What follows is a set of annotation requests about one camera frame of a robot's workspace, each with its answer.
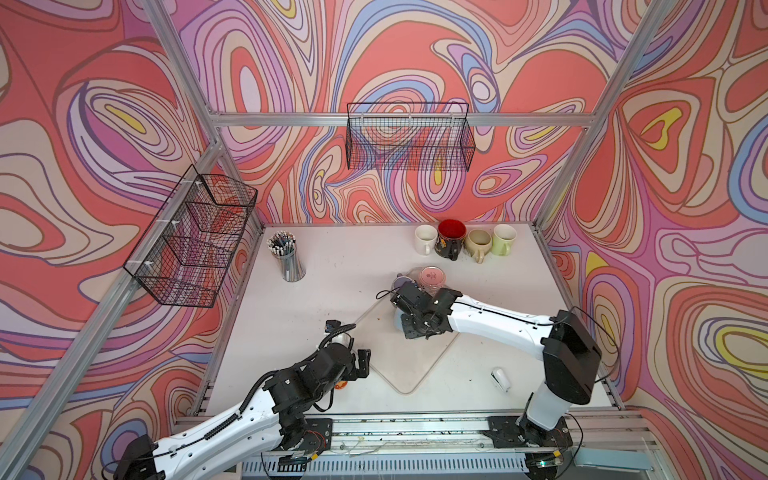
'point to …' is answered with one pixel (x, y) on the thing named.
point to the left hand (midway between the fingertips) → (362, 353)
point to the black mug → (450, 238)
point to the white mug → (425, 238)
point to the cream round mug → (477, 244)
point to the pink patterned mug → (432, 278)
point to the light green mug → (503, 239)
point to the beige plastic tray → (402, 363)
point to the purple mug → (400, 280)
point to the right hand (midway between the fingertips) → (417, 332)
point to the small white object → (501, 379)
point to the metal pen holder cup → (282, 245)
